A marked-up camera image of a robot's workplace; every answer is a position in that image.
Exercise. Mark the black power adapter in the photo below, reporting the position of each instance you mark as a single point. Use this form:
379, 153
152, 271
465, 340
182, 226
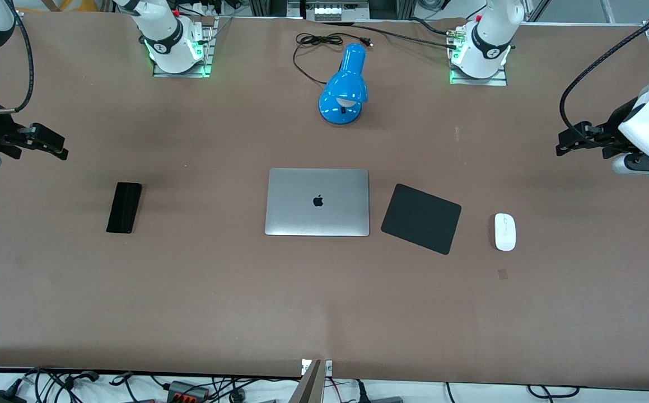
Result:
2, 397

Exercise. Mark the silver closed laptop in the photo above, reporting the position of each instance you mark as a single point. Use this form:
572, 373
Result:
317, 201

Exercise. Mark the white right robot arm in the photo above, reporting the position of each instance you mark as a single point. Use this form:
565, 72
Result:
164, 33

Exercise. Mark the grey power strip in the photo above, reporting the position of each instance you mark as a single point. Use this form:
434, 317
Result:
327, 11

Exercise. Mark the aluminium right arm base plate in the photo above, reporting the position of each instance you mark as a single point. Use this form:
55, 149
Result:
208, 50

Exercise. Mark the white computer mouse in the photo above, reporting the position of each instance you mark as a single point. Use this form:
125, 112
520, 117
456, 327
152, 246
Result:
505, 232

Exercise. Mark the blue desk lamp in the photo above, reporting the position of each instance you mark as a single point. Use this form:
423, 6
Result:
346, 84

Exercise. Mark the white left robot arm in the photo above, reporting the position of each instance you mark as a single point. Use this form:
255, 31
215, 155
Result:
492, 33

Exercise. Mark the grey orange connector box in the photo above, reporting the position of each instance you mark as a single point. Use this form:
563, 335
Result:
187, 390

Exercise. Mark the black smartphone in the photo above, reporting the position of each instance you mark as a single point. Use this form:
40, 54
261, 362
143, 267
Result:
124, 207

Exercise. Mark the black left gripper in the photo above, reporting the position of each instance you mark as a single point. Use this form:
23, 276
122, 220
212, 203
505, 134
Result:
607, 136

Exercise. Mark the grey camera mount bar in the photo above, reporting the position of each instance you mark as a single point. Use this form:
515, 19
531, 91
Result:
313, 386

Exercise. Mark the black mouse pad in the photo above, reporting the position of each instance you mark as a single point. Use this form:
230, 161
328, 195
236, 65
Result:
420, 218

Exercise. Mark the aluminium left arm base plate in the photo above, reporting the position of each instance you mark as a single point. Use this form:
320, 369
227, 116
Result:
478, 81

